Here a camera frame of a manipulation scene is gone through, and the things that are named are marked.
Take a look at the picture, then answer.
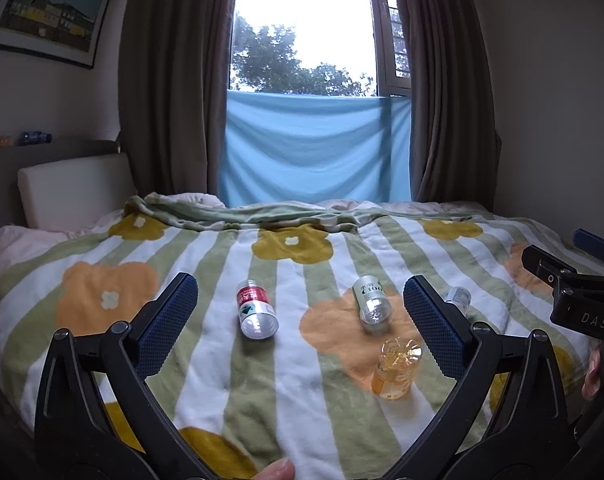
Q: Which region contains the orange clear plastic cup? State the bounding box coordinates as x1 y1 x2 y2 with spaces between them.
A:
371 337 423 401

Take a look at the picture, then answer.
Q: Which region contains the flower print striped blanket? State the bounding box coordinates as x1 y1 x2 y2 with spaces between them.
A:
0 192 604 480

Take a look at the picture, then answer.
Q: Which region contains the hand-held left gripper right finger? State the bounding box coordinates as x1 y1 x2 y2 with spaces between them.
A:
403 275 580 480

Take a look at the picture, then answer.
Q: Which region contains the grey headboard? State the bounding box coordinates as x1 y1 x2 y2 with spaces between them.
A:
0 139 127 233

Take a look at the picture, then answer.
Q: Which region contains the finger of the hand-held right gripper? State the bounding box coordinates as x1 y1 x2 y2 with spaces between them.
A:
572 228 604 264
521 245 580 288

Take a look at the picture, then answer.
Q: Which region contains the framed wall picture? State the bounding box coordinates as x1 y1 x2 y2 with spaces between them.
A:
0 0 115 70

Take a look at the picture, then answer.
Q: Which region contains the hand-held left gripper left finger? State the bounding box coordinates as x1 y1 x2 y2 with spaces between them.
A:
34 272 203 480

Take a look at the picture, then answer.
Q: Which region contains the small white label bottle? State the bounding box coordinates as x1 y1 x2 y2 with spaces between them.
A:
442 286 472 317

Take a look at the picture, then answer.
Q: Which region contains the green label clear plastic cup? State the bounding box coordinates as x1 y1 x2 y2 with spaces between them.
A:
353 275 393 335

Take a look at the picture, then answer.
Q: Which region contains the brown curtain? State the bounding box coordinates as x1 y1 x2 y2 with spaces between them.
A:
392 0 500 203
118 0 243 201

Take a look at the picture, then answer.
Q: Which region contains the light blue cloth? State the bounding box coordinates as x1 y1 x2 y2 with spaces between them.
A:
217 91 413 208

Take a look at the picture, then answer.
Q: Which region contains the red label clear plastic cup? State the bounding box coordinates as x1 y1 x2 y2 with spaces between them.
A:
236 280 280 341

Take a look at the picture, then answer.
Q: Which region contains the white headboard cushion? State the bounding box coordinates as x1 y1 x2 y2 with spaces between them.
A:
18 152 137 231

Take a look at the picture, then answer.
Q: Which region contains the brown window frame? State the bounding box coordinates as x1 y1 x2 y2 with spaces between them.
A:
364 0 413 97

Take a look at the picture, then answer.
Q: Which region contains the person's right hand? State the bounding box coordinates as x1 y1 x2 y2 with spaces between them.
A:
581 344 604 402

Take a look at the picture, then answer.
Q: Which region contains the person's left hand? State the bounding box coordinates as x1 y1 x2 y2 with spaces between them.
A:
254 461 297 480

